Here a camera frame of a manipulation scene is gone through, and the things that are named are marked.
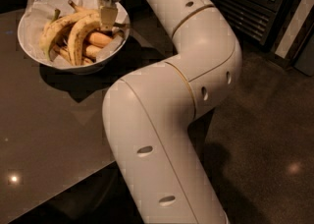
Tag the long yellow banana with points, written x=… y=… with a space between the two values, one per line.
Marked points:
x=59 y=25

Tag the white paper bowl liner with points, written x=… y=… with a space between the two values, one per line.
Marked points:
x=34 y=21

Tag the large yellow spotted banana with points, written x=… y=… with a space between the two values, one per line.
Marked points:
x=84 y=27

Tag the small banana at bowl bottom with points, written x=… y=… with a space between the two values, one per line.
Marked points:
x=82 y=56

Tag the green-stemmed banana at left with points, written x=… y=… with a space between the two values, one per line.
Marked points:
x=46 y=27

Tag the white ceramic bowl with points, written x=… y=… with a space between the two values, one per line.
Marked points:
x=32 y=47

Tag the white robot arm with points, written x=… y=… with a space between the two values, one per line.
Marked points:
x=146 y=114

